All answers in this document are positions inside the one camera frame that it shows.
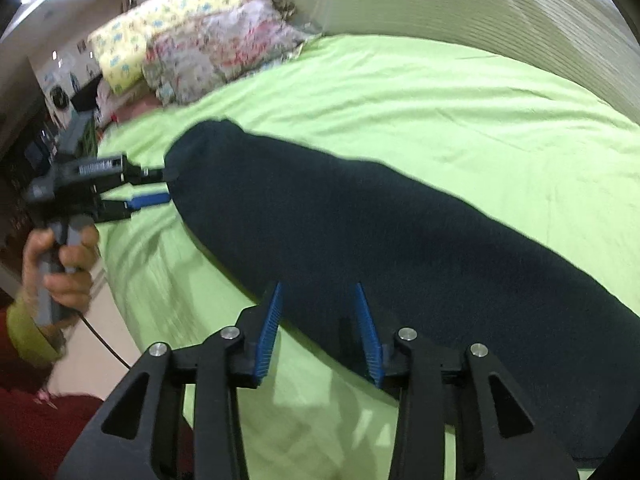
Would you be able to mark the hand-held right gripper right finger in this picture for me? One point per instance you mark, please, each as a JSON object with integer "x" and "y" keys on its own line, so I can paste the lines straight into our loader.
{"x": 367, "y": 332}

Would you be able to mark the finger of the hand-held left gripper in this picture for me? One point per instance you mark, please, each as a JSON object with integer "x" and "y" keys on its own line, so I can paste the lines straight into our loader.
{"x": 145, "y": 174}
{"x": 147, "y": 201}

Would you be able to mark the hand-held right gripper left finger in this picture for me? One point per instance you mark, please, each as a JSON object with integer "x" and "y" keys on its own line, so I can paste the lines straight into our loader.
{"x": 269, "y": 330}

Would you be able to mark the dark navy pants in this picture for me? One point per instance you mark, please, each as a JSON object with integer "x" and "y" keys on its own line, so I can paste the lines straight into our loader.
{"x": 400, "y": 240}

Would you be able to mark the person's left forearm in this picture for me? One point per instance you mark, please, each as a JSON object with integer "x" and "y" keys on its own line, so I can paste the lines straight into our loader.
{"x": 27, "y": 330}

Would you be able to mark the person's left hand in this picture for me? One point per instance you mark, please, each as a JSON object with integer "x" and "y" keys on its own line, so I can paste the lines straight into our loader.
{"x": 60, "y": 280}

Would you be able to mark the floral patterned pillow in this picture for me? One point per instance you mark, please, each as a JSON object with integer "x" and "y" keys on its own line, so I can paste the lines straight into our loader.
{"x": 220, "y": 55}

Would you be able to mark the yellow patterned pillow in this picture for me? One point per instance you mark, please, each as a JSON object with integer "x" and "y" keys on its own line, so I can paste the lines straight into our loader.
{"x": 150, "y": 30}

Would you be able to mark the green bed sheet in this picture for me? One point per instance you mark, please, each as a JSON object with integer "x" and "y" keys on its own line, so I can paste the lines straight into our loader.
{"x": 400, "y": 105}

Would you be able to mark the person's red clothing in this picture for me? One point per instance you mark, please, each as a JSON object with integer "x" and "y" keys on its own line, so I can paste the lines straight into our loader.
{"x": 45, "y": 430}

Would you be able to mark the white ribbed blanket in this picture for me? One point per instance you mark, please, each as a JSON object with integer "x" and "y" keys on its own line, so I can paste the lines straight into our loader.
{"x": 450, "y": 5}

